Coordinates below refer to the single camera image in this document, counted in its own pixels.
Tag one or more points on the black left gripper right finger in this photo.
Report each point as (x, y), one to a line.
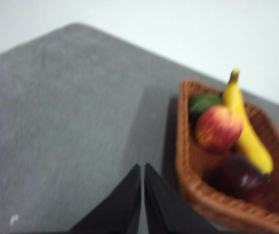
(168, 212)

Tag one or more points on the yellow banana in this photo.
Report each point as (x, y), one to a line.
(248, 136)

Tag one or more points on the red yellow apple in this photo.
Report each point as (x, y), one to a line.
(218, 129)

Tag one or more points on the brown wicker basket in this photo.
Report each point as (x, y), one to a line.
(202, 195)

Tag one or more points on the dark red plum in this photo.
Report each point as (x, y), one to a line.
(236, 178)

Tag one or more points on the dark green fruit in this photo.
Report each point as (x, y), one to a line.
(202, 103)

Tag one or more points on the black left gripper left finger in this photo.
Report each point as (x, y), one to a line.
(119, 209)

